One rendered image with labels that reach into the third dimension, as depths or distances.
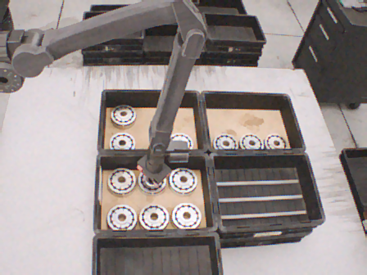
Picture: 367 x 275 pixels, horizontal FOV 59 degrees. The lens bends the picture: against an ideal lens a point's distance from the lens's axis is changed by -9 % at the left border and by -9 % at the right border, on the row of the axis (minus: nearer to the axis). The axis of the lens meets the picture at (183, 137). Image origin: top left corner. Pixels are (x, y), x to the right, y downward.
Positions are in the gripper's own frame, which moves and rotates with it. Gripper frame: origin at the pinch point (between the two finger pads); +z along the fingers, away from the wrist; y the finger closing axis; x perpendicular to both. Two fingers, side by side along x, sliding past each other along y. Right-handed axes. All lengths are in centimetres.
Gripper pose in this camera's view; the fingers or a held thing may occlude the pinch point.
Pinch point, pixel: (151, 178)
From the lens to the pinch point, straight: 126.3
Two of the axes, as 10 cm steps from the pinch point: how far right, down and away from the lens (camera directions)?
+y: -7.5, -6.0, 2.8
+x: -6.5, 5.6, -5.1
